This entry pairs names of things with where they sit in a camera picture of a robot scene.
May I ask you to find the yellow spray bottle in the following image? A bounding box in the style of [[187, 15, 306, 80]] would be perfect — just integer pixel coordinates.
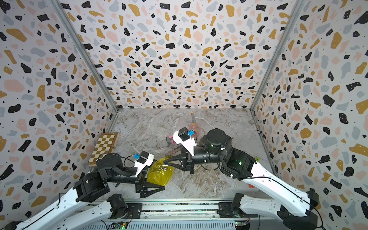
[[147, 156, 174, 186]]

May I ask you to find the grey pink spray nozzle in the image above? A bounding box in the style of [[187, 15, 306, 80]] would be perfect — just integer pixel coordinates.
[[166, 136, 176, 145]]

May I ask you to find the pink transparent spray bottle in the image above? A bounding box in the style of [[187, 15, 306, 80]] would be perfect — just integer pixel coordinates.
[[188, 123, 200, 139]]

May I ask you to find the grey yellow spray nozzle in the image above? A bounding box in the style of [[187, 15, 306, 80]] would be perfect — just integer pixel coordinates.
[[191, 112, 196, 124]]

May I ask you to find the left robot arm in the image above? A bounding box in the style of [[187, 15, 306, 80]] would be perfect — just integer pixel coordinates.
[[5, 151, 165, 230]]

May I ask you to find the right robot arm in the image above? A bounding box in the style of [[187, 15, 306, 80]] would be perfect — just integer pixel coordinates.
[[164, 127, 323, 230]]

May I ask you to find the wooden chess board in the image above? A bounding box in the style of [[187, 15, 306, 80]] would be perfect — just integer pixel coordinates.
[[87, 132, 119, 167]]

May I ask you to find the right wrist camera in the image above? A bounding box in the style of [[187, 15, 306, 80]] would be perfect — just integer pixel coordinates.
[[172, 127, 196, 156]]

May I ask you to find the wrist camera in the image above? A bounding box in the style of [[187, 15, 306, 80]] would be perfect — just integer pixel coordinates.
[[134, 151, 154, 177], [172, 127, 196, 156]]

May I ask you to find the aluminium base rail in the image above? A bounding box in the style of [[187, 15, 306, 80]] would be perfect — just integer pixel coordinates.
[[85, 198, 286, 230]]

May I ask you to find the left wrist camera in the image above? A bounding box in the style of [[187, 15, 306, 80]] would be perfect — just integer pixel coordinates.
[[134, 151, 154, 177]]

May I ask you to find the aluminium frame post left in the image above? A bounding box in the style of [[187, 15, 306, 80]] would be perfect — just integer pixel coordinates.
[[49, 1, 118, 113]]

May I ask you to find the aluminium frame post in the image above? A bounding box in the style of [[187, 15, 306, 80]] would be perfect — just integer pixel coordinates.
[[250, 0, 306, 112], [49, 1, 118, 113]]

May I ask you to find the aluminium frame post right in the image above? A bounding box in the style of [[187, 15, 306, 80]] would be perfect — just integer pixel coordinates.
[[250, 0, 306, 112]]

